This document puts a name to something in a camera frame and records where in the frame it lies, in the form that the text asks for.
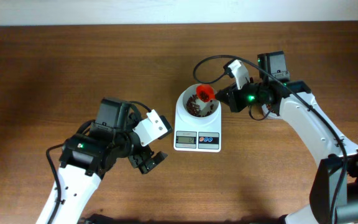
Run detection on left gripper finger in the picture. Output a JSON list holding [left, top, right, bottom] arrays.
[[139, 152, 168, 174], [159, 116, 173, 139]]

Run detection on orange measuring scoop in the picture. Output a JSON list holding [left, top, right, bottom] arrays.
[[196, 84, 216, 103]]

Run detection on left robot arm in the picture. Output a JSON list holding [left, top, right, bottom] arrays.
[[37, 98, 172, 223]]

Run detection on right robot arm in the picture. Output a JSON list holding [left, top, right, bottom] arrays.
[[216, 52, 358, 223]]

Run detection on white digital kitchen scale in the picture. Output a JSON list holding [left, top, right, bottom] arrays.
[[173, 96, 222, 152]]

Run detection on clear plastic food container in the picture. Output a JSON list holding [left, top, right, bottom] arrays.
[[262, 105, 282, 120]]

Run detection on white round bowl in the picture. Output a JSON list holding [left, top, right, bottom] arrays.
[[179, 84, 219, 118]]

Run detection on red beans in bowl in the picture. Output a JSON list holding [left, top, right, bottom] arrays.
[[186, 94, 216, 117]]

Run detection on right black cable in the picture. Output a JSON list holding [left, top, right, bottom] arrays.
[[192, 54, 349, 224]]

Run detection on black cable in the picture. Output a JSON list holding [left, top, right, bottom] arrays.
[[192, 54, 349, 224], [45, 100, 152, 224]]

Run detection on left black cable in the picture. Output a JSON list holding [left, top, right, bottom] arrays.
[[45, 100, 152, 224]]

